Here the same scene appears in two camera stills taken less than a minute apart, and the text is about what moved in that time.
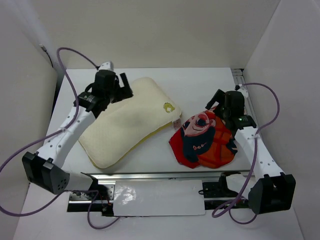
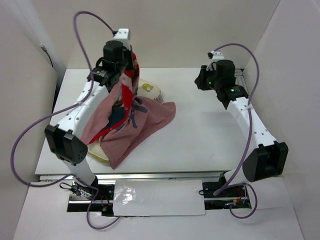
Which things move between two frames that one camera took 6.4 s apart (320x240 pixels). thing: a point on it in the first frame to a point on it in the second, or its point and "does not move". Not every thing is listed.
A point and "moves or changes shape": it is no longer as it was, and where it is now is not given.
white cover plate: (154, 198) does not move
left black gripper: (124, 93) to (129, 53)
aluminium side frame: (239, 76) does not move
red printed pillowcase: (204, 139) to (124, 123)
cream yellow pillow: (128, 121) moves or changes shape
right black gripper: (219, 96) to (200, 81)
